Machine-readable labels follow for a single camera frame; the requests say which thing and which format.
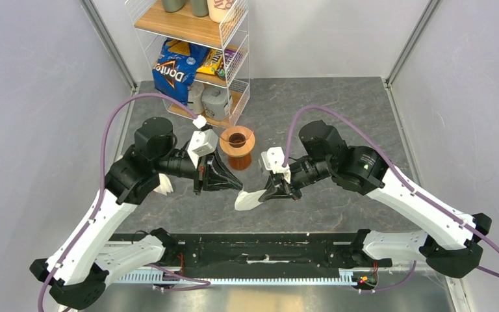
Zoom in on blue Doritos chip bag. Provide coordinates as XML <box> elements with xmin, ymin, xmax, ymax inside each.
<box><xmin>152</xmin><ymin>38</ymin><xmax>210</xmax><ymax>105</ymax></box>

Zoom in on white paper coffee filters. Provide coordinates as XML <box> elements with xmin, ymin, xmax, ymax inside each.
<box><xmin>153</xmin><ymin>173</ymin><xmax>173</xmax><ymax>196</ymax></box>

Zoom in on grey jug on shelf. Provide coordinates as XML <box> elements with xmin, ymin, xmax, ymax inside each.
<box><xmin>201</xmin><ymin>85</ymin><xmax>233</xmax><ymax>122</ymax></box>

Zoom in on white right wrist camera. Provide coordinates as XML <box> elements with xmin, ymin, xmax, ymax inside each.
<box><xmin>259</xmin><ymin>146</ymin><xmax>291</xmax><ymax>183</ymax></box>

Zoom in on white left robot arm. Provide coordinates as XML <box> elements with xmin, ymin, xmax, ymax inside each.
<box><xmin>30</xmin><ymin>116</ymin><xmax>243</xmax><ymax>310</ymax></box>

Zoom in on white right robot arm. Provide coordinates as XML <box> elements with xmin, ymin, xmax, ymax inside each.
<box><xmin>259</xmin><ymin>120</ymin><xmax>492</xmax><ymax>278</ymax></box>

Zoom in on amber glass carafe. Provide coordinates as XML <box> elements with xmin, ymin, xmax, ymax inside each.
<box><xmin>228</xmin><ymin>154</ymin><xmax>252</xmax><ymax>171</ymax></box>

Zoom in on single white coffee filter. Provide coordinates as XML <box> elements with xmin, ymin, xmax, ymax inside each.
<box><xmin>235</xmin><ymin>189</ymin><xmax>266</xmax><ymax>211</ymax></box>

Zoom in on wooden ring dripper stand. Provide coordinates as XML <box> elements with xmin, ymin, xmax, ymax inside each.
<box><xmin>219</xmin><ymin>125</ymin><xmax>255</xmax><ymax>158</ymax></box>

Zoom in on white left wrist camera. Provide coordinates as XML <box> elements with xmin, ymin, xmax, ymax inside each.
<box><xmin>187</xmin><ymin>115</ymin><xmax>218</xmax><ymax>168</ymax></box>

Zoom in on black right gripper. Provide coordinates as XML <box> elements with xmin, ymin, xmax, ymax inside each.
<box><xmin>258</xmin><ymin>156</ymin><xmax>334</xmax><ymax>202</ymax></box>

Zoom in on green can on shelf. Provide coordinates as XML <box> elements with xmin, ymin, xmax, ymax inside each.
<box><xmin>161</xmin><ymin>0</ymin><xmax>186</xmax><ymax>13</ymax></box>

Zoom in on yellow snack bag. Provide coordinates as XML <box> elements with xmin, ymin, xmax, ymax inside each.
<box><xmin>196</xmin><ymin>49</ymin><xmax>237</xmax><ymax>81</ymax></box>

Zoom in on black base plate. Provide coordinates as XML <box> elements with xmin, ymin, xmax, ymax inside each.
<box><xmin>107</xmin><ymin>232</ymin><xmax>437</xmax><ymax>289</ymax></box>

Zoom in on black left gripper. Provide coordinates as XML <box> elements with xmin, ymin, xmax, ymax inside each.
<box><xmin>155</xmin><ymin>145</ymin><xmax>243</xmax><ymax>195</ymax></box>

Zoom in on white paper roll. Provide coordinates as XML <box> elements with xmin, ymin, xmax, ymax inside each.
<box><xmin>187</xmin><ymin>81</ymin><xmax>205</xmax><ymax>114</ymax></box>

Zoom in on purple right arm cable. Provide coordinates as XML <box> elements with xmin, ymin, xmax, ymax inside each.
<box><xmin>282</xmin><ymin>105</ymin><xmax>499</xmax><ymax>294</ymax></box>

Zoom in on white wire shelf rack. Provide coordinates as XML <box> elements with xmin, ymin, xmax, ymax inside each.
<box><xmin>124</xmin><ymin>1</ymin><xmax>250</xmax><ymax>127</ymax></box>

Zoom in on cream cup on shelf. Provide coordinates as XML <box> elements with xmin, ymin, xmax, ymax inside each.
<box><xmin>207</xmin><ymin>0</ymin><xmax>236</xmax><ymax>23</ymax></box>

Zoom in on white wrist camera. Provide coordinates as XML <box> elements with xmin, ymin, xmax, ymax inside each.
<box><xmin>259</xmin><ymin>146</ymin><xmax>291</xmax><ymax>183</ymax></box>
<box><xmin>187</xmin><ymin>115</ymin><xmax>218</xmax><ymax>168</ymax></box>

